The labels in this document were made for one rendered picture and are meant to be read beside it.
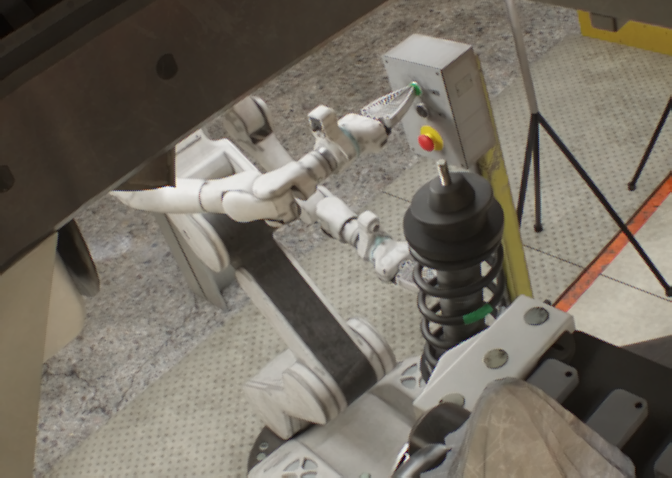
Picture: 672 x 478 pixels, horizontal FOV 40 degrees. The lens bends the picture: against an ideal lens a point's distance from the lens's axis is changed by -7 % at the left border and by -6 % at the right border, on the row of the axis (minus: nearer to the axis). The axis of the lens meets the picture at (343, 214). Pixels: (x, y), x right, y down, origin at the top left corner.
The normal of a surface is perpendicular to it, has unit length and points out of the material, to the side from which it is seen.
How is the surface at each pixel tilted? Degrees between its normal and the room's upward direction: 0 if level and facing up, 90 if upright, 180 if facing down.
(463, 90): 90
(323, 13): 90
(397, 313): 0
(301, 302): 47
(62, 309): 98
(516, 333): 0
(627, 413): 0
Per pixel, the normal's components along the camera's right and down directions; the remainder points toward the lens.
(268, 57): 0.63, 0.30
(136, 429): -0.28, -0.77
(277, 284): 0.26, -0.29
